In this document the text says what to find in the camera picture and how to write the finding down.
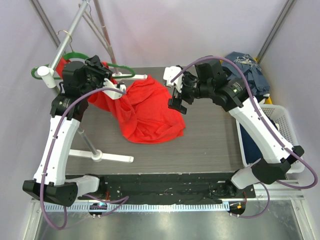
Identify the yellow plastic tray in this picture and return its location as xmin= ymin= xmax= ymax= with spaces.
xmin=262 ymin=94 xmax=273 ymax=105

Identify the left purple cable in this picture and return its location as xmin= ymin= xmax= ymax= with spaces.
xmin=39 ymin=87 xmax=129 ymax=230

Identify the green clothes hanger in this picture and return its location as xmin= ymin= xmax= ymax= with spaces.
xmin=30 ymin=50 xmax=136 ymax=80

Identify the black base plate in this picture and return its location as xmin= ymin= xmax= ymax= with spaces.
xmin=93 ymin=172 xmax=256 ymax=205

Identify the navy garment in basket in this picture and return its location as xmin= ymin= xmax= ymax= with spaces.
xmin=239 ymin=124 xmax=263 ymax=164

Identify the metal clothes rack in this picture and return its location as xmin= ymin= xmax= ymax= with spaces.
xmin=37 ymin=0 xmax=148 ymax=163

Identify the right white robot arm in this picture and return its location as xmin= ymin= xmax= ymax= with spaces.
xmin=163 ymin=59 xmax=304 ymax=198

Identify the grey clothes hanger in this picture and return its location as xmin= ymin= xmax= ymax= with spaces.
xmin=82 ymin=6 xmax=112 ymax=57

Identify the blue grey garment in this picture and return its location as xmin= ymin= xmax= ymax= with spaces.
xmin=225 ymin=51 xmax=270 ymax=97

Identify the white plastic laundry basket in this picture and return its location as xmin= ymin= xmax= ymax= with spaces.
xmin=236 ymin=104 xmax=299 ymax=167

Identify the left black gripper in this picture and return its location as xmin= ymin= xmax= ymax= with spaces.
xmin=80 ymin=56 xmax=113 ymax=98

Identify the white slotted cable duct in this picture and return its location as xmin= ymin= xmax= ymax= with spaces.
xmin=42 ymin=202 xmax=231 ymax=213

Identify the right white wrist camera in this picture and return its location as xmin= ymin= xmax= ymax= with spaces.
xmin=163 ymin=66 xmax=183 ymax=93

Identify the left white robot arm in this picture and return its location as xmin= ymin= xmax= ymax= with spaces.
xmin=22 ymin=55 xmax=112 ymax=207

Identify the red tank top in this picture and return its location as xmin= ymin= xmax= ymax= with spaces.
xmin=55 ymin=57 xmax=187 ymax=145

